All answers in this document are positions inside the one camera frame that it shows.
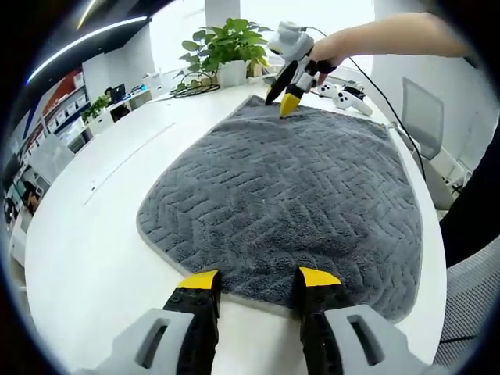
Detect small green plant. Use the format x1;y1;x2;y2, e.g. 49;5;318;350
80;95;113;124

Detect grey textured towel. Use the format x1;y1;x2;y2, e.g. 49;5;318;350
135;95;425;323

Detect grey mesh office chair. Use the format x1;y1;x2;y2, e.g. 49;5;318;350
440;237;500;355

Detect white game controller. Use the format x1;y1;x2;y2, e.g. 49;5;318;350
335;89;374;116
316;80;340;99

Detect green potted plant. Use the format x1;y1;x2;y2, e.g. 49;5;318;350
171;17;273;93

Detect person's dark clothing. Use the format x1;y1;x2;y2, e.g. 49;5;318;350
438;120;500;267

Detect white background desk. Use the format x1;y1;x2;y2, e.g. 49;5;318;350
84;84;154;136

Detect person's right hand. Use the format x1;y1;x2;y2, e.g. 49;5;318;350
311;29;353;86

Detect shelf with white bins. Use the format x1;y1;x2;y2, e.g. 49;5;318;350
37;68;91;138

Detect white plant pot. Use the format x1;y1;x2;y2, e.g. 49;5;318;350
215;60;249;88

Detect ceiling light strip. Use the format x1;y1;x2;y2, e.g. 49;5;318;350
26;15;149;83

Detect light grey mesh chair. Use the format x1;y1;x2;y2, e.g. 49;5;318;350
400;76;472;210

